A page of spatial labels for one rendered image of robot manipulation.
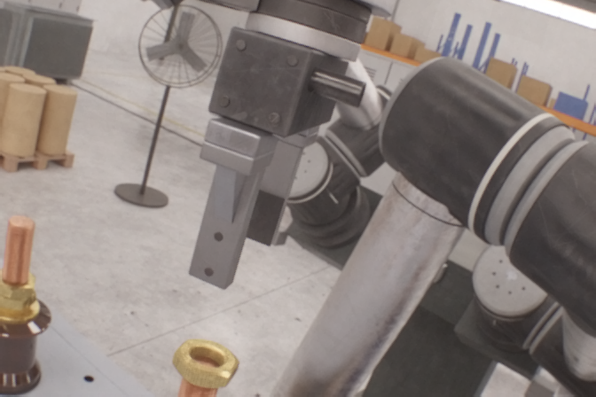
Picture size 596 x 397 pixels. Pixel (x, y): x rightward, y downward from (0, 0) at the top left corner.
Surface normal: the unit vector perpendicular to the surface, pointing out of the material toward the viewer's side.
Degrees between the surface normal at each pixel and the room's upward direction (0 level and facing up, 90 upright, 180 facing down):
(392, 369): 90
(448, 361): 90
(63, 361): 0
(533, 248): 115
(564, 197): 73
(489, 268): 61
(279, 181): 90
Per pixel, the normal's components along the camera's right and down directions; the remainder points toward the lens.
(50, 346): 0.29, -0.93
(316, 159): -0.29, -0.49
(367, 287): -0.60, 0.07
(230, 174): -0.35, 0.61
